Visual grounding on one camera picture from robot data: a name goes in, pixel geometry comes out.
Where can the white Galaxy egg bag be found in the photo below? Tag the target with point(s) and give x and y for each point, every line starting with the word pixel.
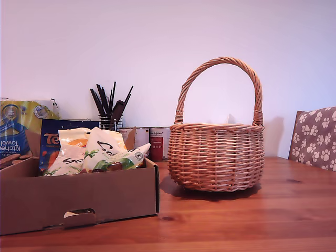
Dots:
pixel 65 162
pixel 105 147

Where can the blue Terry's mini eggs bag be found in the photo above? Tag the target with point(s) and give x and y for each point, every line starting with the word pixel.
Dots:
pixel 48 136

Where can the brown cardboard box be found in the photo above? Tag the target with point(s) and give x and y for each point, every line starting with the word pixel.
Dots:
pixel 78 194

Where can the red and white tin can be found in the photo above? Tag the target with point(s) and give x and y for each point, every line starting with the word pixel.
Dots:
pixel 158 147

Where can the black chopstick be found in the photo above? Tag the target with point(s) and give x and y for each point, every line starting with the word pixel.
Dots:
pixel 101 95
pixel 128 95
pixel 114 92
pixel 95 98

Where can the cork coaster stack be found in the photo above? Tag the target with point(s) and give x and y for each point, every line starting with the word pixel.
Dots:
pixel 26 157

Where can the kitchen towel pack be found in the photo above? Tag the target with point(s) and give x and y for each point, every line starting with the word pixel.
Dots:
pixel 13 126

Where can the round cork coaster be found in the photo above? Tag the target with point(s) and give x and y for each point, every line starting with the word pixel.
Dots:
pixel 9 160

